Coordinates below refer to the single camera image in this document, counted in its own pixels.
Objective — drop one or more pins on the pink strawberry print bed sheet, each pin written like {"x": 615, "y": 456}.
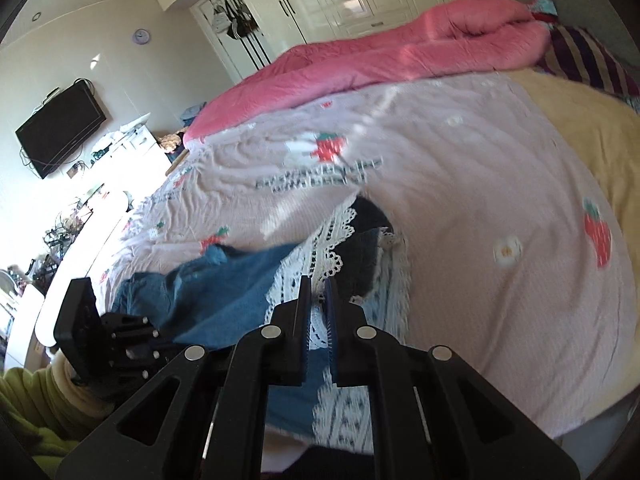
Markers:
{"x": 450, "y": 185}

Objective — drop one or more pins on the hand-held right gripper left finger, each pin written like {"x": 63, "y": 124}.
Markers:
{"x": 303, "y": 340}

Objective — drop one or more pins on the white table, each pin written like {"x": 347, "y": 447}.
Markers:
{"x": 85, "y": 260}

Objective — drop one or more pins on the white panelled door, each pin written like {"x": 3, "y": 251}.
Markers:
{"x": 240, "y": 55}

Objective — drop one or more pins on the blue denim pants white lace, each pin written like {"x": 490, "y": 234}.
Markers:
{"x": 225, "y": 300}

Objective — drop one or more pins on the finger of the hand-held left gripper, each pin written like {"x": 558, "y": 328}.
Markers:
{"x": 132, "y": 330}
{"x": 142, "y": 365}

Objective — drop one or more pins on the teal red patterned cloth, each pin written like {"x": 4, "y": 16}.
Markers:
{"x": 542, "y": 6}

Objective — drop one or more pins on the purple wall clock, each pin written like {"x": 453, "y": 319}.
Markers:
{"x": 141, "y": 36}

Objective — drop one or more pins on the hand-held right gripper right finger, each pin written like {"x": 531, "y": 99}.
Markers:
{"x": 331, "y": 340}

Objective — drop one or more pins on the white dresser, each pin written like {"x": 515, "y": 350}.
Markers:
{"x": 135, "y": 155}

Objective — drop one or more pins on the black wall television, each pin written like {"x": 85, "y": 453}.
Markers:
{"x": 60, "y": 130}

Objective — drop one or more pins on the purple striped pillow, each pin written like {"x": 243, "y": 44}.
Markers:
{"x": 585, "y": 55}

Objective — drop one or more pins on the yellow blanket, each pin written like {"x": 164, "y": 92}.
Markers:
{"x": 600, "y": 135}

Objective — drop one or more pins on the person's left forearm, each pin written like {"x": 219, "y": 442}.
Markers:
{"x": 30, "y": 410}

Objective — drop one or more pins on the brown plush toy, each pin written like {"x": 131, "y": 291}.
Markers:
{"x": 171, "y": 142}

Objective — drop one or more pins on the pink quilt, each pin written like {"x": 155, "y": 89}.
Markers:
{"x": 350, "y": 60}

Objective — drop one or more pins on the stack of folded clothes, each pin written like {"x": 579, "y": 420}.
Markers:
{"x": 194, "y": 114}

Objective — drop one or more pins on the hanging bags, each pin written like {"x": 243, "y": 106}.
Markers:
{"x": 235, "y": 17}

